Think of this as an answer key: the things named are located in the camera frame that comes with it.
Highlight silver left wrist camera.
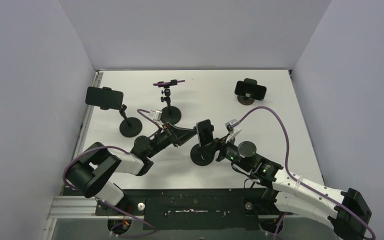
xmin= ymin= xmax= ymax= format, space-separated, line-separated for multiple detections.
xmin=148 ymin=109 xmax=163 ymax=122

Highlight black thin cable loop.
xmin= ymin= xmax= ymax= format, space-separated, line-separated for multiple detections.
xmin=230 ymin=162 xmax=259 ymax=190

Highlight black phone on brown stand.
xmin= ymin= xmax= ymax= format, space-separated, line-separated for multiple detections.
xmin=234 ymin=81 xmax=267 ymax=101

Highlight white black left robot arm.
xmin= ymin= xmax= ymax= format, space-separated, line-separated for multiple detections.
xmin=63 ymin=123 xmax=197 ymax=198

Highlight silver-edged black phone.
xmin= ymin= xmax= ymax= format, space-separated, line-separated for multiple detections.
xmin=195 ymin=119 xmax=214 ymax=147

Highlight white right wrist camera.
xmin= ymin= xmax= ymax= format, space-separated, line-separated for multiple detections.
xmin=225 ymin=119 xmax=242 ymax=143

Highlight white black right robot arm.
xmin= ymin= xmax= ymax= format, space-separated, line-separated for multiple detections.
xmin=198 ymin=138 xmax=372 ymax=240

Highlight purple cased phone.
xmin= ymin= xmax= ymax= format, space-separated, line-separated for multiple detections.
xmin=152 ymin=79 xmax=185 ymax=88

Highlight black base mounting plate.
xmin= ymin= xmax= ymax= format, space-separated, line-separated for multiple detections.
xmin=95 ymin=188 xmax=312 ymax=232

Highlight black ball-joint phone stand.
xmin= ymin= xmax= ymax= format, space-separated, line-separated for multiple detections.
xmin=160 ymin=87 xmax=182 ymax=125

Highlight brown-base small phone stand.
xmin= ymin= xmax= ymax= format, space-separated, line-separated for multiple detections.
xmin=235 ymin=78 xmax=258 ymax=106

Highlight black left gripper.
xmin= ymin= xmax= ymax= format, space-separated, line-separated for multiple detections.
xmin=146 ymin=121 xmax=198 ymax=158

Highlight black round-base phone stand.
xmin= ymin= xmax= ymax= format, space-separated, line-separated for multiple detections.
xmin=190 ymin=138 xmax=218 ymax=167

